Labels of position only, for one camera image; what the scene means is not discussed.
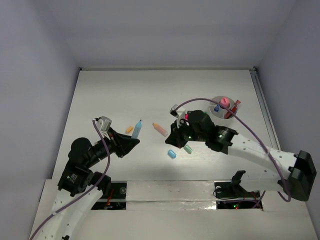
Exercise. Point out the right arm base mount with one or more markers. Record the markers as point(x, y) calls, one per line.
point(230, 195)

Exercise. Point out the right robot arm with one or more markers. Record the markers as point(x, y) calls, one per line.
point(285, 172)

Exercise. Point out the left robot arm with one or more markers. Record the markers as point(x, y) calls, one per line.
point(79, 188)

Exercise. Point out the red gel pen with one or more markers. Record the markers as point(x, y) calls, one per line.
point(234, 108)

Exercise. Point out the green marker cap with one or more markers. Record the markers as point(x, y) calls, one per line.
point(188, 149)

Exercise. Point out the blue highlighter marker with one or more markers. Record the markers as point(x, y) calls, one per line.
point(136, 130)

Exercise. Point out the orange highlighter marker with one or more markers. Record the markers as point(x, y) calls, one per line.
point(160, 129)

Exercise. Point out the white round container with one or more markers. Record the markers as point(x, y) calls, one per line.
point(218, 117)

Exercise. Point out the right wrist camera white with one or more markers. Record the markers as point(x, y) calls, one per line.
point(178, 112)

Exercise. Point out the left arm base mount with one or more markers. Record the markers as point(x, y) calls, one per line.
point(115, 199)

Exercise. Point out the dark red refill pen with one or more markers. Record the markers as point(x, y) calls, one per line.
point(229, 115)

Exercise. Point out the blue marker cap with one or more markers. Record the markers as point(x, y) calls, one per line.
point(171, 154)

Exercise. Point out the blue spray bottle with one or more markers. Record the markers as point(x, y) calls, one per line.
point(217, 108)

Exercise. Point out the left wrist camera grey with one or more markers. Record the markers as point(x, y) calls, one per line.
point(103, 123)

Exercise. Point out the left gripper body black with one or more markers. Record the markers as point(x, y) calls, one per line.
point(117, 144)

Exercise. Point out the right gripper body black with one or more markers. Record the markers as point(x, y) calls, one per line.
point(186, 132)

